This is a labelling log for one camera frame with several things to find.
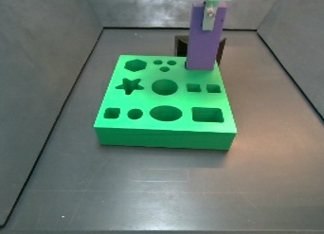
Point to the black curved holder stand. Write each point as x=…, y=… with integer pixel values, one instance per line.
x=180, y=47

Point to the green shape sorter board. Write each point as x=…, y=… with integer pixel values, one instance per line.
x=160, y=105

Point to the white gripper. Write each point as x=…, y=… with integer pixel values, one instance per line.
x=209, y=14

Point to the purple arch block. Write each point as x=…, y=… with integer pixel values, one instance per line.
x=204, y=41

